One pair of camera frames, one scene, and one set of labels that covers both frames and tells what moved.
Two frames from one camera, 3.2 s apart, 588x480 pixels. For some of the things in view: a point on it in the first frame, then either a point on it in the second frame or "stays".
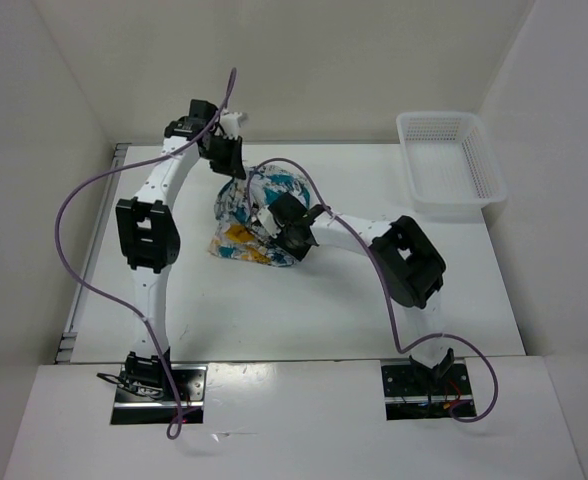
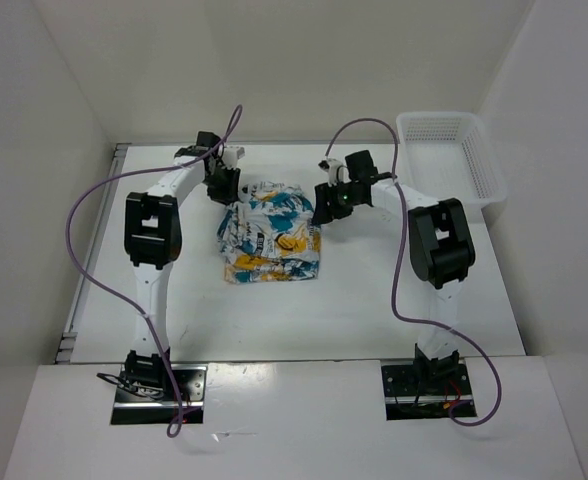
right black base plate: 425,392 stays
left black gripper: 233,163 to 230,194
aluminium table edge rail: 80,301 stays
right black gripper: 299,253 to 324,212
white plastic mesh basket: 449,161 stays
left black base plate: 145,394 stays
